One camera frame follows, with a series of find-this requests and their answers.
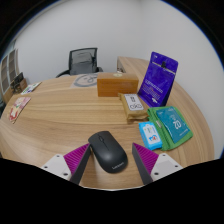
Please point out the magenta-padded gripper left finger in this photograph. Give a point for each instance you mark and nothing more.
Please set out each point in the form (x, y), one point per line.
(77, 159)

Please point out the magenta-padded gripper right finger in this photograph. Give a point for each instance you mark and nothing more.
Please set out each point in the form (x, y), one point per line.
(146, 159)

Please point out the black computer mouse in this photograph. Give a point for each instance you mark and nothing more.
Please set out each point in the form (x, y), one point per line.
(107, 151)

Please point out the red and pink mouse pad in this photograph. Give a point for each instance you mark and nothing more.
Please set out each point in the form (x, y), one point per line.
(18, 108)

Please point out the blue wipes packet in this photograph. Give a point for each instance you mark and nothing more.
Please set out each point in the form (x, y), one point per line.
(150, 135)

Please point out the green and teal packet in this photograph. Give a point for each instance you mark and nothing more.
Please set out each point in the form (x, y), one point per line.
(173, 126)

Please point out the brown paper packet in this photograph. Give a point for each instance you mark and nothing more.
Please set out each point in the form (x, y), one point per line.
(133, 106)

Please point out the brown wooden box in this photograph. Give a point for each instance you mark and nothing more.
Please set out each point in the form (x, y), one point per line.
(117, 86)

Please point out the purple stand-up pouch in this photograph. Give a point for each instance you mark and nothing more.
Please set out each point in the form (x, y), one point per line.
(158, 80)

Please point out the white and green leaflet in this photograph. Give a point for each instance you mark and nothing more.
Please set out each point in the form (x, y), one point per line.
(30, 88)

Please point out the grey mesh office chair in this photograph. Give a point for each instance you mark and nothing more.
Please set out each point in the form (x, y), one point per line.
(81, 62)

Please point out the wooden shelf unit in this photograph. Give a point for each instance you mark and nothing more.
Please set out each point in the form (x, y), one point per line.
(7, 75)

